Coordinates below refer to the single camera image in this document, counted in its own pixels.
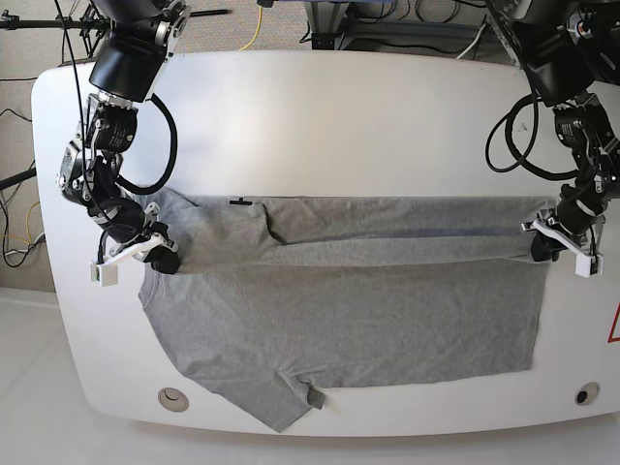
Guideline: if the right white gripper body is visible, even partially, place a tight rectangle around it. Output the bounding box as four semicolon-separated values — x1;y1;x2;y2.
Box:
90;202;177;287

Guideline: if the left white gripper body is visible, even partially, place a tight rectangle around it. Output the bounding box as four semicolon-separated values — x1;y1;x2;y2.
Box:
520;209;605;277

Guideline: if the grey T-shirt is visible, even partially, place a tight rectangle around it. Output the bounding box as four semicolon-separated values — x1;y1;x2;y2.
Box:
139;189;553;432

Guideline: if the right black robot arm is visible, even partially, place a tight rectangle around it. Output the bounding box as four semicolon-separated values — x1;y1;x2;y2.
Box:
57;1;191;287

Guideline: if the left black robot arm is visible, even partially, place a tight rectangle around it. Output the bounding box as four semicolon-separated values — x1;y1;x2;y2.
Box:
485;1;619;278

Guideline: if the right table grommet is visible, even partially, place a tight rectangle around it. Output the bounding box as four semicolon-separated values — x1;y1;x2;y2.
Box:
574;382;601;406

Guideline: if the table grommet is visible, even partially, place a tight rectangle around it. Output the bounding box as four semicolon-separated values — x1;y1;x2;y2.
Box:
158;387;189;413
574;382;601;406

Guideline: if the left table grommet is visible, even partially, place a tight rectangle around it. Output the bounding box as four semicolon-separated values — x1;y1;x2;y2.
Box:
158;387;189;413

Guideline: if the black tripod stand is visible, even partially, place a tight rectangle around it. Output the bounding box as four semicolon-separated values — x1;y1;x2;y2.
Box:
1;1;112;67

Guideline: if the white cable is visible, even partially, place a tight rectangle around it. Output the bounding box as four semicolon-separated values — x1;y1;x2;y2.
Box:
454;21;488;61

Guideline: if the yellow cable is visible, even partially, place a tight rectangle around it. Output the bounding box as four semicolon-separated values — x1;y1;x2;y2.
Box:
239;0;272;52

